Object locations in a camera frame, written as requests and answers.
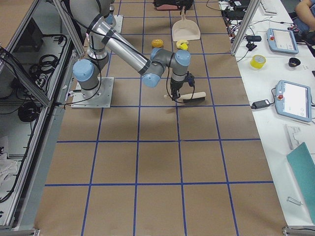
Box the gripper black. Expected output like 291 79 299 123
170 79 184 100

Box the beige hand brush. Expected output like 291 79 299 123
175 92 206 103

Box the yellow sponge piece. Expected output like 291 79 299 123
176 39 189 51

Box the orange trash ball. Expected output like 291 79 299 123
151 39 164 48

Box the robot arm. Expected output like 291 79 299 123
69 0 194 100

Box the black power adapter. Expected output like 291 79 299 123
251 99 271 110

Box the yellow tape roll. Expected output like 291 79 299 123
250 55 266 69

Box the near teach pendant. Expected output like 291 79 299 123
275 80 312 122

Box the teach pendant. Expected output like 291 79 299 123
266 28 299 55
275 80 312 122

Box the far teach pendant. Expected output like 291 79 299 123
266 28 299 55

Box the small black bowl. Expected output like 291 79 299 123
288 57 301 68

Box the teal folder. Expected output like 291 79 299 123
286 142 315 223

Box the white crumpled cloth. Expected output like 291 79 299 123
0 136 18 190

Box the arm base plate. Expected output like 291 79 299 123
106 14 123 33
71 77 114 109

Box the aluminium frame post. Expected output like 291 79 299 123
230 0 260 56

